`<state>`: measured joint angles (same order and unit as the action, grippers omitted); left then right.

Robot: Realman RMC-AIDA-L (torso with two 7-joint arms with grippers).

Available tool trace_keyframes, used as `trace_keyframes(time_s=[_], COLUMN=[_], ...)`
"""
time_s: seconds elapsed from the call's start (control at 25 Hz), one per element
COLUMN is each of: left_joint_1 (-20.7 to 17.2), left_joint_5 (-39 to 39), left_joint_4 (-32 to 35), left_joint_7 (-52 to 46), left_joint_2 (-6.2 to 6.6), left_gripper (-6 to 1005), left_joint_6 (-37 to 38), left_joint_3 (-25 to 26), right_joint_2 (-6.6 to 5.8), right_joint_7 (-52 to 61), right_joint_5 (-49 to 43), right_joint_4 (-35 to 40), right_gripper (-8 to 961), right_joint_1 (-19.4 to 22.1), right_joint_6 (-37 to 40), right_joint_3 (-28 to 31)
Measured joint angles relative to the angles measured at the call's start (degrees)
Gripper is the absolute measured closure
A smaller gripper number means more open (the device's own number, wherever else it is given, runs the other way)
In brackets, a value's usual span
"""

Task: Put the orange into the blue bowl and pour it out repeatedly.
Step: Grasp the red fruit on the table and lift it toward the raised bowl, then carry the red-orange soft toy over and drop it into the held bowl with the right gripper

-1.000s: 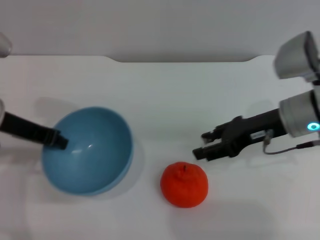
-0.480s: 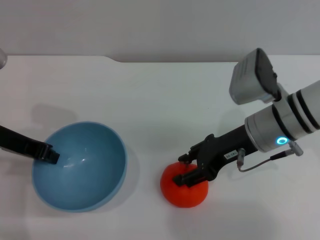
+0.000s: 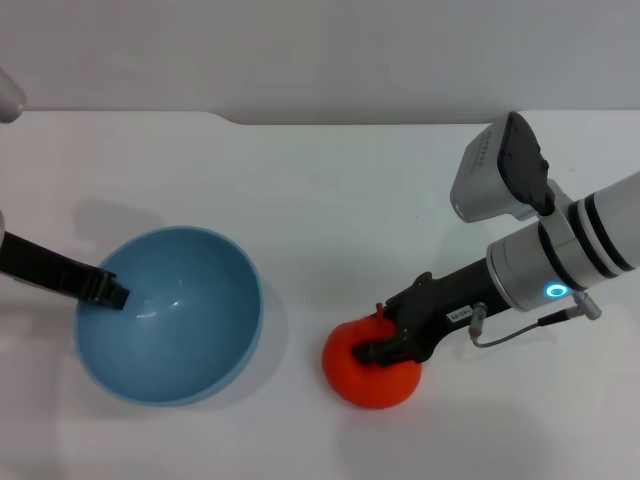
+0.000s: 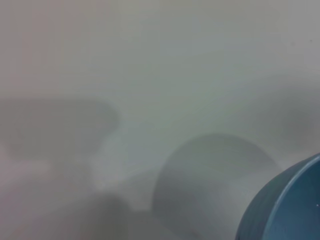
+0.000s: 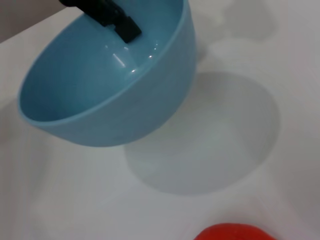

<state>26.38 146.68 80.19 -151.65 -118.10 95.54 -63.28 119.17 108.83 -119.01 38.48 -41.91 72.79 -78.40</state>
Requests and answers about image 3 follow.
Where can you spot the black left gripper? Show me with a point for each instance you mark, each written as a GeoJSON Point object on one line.
{"type": "Point", "coordinates": [40, 265]}

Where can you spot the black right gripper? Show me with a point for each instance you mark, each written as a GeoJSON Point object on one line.
{"type": "Point", "coordinates": [450, 305]}

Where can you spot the orange fruit with stem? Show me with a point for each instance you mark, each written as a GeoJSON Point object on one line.
{"type": "Point", "coordinates": [370, 385]}

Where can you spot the blue bowl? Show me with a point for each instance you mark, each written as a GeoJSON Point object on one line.
{"type": "Point", "coordinates": [175, 350]}

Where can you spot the black grey right wrist camera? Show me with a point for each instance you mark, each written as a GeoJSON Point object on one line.
{"type": "Point", "coordinates": [500, 170]}

